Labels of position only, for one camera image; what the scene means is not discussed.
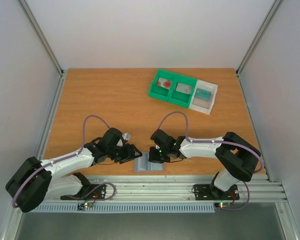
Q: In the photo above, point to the controller board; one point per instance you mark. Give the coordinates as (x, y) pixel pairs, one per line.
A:
(84, 206)
(222, 205)

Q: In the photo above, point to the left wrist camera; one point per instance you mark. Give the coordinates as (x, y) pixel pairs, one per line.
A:
(124, 139)

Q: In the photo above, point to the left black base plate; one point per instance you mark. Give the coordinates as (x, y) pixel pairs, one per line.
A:
(87, 193)

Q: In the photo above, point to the teal card in bin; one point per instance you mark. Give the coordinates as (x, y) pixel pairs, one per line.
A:
(203, 94)

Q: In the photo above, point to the white plastic bin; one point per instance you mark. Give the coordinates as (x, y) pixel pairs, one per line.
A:
(200, 105)

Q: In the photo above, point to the grey card in bin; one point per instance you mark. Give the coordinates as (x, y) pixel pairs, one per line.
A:
(183, 88)

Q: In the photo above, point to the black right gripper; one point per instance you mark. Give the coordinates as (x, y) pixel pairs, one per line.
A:
(155, 152)

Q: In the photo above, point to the right controller board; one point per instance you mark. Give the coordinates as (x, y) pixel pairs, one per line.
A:
(222, 205)

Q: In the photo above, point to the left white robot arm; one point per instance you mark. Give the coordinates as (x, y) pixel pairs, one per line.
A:
(59, 178)

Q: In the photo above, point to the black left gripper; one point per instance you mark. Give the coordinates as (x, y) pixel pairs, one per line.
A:
(129, 154)

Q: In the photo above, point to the left aluminium frame post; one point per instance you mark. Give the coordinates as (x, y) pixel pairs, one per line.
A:
(34, 23)

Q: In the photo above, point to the grey slotted cable duct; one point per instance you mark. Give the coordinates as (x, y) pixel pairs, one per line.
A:
(122, 208)

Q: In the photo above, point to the aluminium frame post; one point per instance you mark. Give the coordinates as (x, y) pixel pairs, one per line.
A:
(34, 23)
(259, 34)

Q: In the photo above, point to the aluminium front rail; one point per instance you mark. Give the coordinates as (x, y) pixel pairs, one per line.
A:
(178, 188)

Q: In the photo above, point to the left controller board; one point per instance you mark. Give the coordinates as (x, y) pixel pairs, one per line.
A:
(84, 206)

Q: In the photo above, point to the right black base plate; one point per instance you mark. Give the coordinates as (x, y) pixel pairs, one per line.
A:
(205, 192)

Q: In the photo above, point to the green two-compartment bin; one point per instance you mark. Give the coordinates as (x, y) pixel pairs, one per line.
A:
(171, 95)

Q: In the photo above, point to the right aluminium frame post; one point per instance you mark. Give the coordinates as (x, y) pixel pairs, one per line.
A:
(259, 34)

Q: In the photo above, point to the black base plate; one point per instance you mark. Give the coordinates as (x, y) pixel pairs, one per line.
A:
(87, 193)
(205, 192)

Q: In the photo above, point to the red circle card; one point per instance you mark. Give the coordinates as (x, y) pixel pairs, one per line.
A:
(164, 83)

